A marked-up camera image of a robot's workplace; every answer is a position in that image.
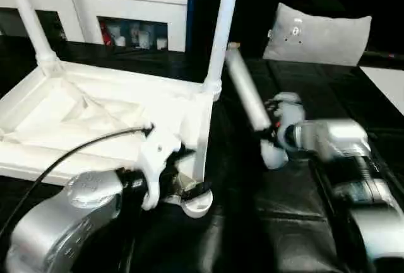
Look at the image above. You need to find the white plastic table leg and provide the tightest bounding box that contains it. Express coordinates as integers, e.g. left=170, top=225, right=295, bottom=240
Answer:
left=201, top=0, right=243, bottom=98
left=5, top=0, right=63, bottom=73
left=224, top=49, right=290, bottom=170

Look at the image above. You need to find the white plastic table top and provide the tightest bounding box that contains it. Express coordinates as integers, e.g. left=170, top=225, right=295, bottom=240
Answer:
left=0, top=60, right=222, bottom=221

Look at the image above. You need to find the black work mat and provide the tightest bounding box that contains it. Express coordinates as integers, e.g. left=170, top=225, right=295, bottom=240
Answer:
left=0, top=35, right=404, bottom=273

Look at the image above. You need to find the grey printed cushion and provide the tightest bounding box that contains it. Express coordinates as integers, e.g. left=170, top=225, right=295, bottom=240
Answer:
left=262, top=1, right=373, bottom=67

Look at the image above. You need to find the white flat panel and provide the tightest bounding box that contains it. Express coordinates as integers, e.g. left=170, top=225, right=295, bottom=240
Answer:
left=359, top=66, right=404, bottom=113

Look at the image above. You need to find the white glass-door cabinet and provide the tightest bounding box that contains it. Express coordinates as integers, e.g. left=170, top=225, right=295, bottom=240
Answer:
left=0, top=0, right=191, bottom=54

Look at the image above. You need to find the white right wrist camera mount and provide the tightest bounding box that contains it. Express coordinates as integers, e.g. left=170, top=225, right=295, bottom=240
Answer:
left=270, top=91, right=307, bottom=154

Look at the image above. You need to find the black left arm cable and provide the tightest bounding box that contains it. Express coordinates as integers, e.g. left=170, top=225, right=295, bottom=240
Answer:
left=0, top=123, right=156, bottom=235

